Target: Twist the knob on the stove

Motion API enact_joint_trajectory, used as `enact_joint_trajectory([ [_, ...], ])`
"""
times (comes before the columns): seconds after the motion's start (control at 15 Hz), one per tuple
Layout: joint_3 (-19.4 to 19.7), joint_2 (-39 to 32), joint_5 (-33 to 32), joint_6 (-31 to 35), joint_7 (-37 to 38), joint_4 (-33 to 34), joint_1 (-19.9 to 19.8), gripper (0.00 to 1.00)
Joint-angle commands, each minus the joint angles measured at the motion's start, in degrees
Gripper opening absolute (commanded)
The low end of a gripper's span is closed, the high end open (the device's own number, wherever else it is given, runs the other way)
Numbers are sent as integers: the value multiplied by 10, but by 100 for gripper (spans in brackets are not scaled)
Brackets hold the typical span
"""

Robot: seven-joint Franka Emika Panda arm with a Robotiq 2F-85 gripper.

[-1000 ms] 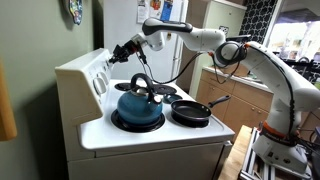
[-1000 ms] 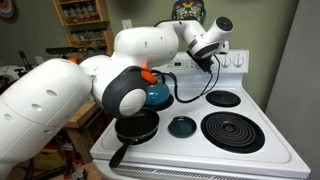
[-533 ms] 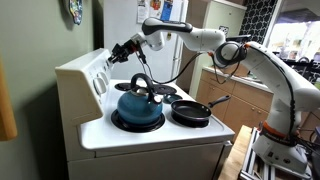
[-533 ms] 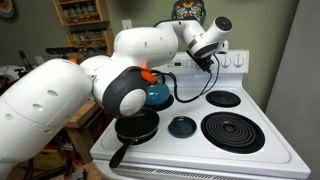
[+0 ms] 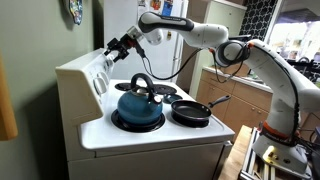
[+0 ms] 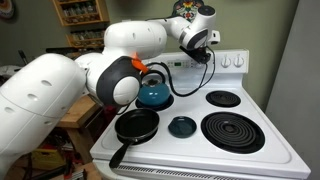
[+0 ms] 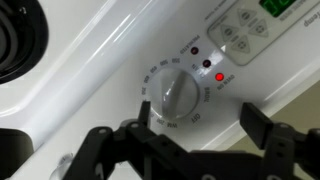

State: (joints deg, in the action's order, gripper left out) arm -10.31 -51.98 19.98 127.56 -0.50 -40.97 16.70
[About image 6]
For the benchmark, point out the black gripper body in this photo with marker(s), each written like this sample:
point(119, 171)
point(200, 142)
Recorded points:
point(191, 51)

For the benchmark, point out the wooden butcher block table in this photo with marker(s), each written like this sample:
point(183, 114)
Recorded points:
point(78, 113)

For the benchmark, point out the white electric stove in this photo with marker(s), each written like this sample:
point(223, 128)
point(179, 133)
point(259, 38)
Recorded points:
point(250, 160)

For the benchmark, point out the yellow plastic crate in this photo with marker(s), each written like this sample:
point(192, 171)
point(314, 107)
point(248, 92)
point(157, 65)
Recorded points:
point(48, 159)

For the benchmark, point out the small black coil burner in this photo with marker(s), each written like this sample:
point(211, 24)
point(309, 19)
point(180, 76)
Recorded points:
point(223, 99)

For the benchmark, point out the white stove burner knob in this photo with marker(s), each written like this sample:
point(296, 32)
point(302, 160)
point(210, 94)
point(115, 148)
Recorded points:
point(238, 61)
point(226, 61)

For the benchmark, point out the stove clock keypad panel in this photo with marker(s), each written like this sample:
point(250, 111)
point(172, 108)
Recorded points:
point(178, 63)

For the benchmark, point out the black burner under kettle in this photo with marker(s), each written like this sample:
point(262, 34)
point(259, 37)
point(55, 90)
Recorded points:
point(166, 104)

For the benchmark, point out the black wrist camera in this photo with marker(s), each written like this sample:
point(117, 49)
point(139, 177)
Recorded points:
point(204, 59)

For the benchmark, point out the red container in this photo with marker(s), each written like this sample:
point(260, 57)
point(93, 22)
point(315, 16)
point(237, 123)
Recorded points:
point(110, 115)

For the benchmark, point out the colourful floral wall trivet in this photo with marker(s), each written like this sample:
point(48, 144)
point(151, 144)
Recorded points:
point(187, 10)

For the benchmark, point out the black camera on stand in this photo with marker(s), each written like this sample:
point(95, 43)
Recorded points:
point(61, 50)

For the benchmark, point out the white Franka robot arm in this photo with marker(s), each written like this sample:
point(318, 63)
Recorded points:
point(50, 96)

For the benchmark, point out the large black coil burner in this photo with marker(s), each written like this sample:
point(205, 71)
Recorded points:
point(233, 133)

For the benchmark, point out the round decorative wall plate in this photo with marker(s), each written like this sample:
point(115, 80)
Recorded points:
point(6, 9)

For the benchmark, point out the black frying pan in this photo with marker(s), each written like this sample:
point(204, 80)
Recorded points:
point(136, 125)

